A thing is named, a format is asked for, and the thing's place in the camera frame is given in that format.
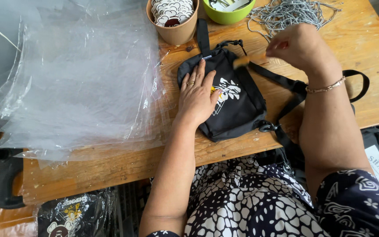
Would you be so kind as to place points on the person's right hand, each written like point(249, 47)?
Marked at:
point(303, 49)

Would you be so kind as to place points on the person's left hand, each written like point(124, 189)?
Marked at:
point(196, 102)

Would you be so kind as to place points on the person's right fingers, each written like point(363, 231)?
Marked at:
point(276, 46)

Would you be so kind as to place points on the black printed pouch bag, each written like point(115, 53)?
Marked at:
point(242, 105)

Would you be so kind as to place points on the green bowl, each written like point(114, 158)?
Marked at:
point(227, 17)

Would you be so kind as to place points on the pile of white cards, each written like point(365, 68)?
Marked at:
point(229, 4)

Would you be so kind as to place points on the brown paper cup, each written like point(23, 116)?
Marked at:
point(176, 34)

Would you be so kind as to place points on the pile of white round stickers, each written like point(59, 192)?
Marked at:
point(173, 11)

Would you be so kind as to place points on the black white patterned dress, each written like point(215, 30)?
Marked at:
point(258, 204)

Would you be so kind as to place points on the stack of clear plastic bags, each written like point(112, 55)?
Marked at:
point(77, 82)

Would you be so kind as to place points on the plastic wrapped black pouch bag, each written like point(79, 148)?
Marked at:
point(74, 214)

